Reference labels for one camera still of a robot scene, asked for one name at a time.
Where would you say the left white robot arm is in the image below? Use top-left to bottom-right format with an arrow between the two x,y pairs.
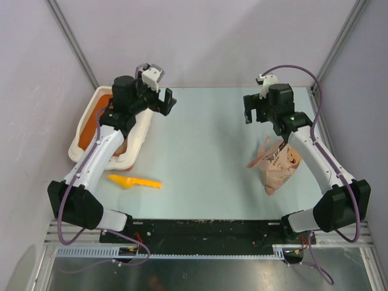
47,76 -> 176,243

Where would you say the aluminium frame rail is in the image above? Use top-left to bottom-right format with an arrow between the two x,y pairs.
44,221 -> 374,248

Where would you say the grey slotted cable duct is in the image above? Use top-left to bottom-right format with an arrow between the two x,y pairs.
56,246 -> 284,260

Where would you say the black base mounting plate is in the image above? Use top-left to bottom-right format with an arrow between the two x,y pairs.
99,219 -> 309,257

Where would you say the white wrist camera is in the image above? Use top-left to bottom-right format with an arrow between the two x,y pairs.
141,64 -> 165,92
256,73 -> 279,99

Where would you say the pink cat litter bag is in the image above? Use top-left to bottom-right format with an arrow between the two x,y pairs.
247,136 -> 303,196

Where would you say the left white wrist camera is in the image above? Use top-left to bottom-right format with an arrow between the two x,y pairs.
141,64 -> 165,92

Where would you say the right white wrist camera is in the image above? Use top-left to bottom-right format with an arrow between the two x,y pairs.
256,73 -> 279,99

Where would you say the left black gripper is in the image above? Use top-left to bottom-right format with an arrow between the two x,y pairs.
130,72 -> 176,116

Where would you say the white orange litter box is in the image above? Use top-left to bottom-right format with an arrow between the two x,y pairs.
68,86 -> 153,171

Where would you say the yellow plastic litter scoop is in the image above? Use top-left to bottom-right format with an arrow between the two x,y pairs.
107,175 -> 162,189

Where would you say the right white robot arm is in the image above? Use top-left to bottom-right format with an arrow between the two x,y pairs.
243,84 -> 371,243

